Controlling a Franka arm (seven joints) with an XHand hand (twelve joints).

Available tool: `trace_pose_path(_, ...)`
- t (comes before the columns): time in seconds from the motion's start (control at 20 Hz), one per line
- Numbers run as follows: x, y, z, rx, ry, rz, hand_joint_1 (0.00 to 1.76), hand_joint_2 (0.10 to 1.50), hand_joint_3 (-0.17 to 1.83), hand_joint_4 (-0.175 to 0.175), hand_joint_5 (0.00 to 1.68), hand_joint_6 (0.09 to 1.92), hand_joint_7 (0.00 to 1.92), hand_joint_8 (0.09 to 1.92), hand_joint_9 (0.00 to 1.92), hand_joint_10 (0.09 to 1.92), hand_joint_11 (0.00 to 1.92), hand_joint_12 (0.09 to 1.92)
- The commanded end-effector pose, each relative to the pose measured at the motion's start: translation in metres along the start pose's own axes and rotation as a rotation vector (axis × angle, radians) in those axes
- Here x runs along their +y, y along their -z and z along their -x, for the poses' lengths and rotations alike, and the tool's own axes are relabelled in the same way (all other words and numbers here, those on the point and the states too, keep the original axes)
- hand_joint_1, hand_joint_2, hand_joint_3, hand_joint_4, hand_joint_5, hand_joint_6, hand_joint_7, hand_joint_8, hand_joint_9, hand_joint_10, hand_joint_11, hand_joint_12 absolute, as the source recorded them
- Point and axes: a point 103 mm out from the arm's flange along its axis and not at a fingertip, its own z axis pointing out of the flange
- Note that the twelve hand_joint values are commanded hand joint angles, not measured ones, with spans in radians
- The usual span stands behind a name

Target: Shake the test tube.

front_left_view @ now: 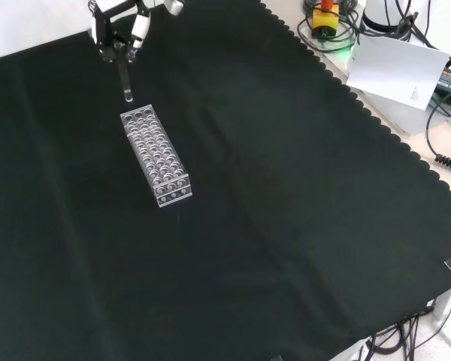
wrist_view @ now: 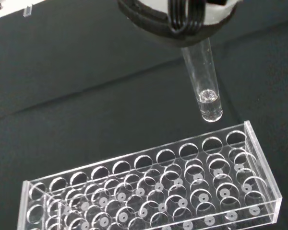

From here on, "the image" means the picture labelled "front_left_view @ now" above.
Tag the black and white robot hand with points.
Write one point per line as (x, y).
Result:
(140, 28)

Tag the clear glass test tube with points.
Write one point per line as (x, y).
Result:
(125, 82)

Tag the clear acrylic test tube rack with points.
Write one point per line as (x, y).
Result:
(156, 158)

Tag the yellow stop button box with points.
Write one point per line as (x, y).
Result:
(325, 20)

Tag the black bench cloth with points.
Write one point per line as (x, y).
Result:
(248, 207)

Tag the white paper board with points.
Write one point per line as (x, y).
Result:
(394, 71)

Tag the grey metal base plate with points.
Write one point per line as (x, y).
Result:
(406, 116)

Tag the white bench leg bracket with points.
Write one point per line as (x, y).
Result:
(444, 304)

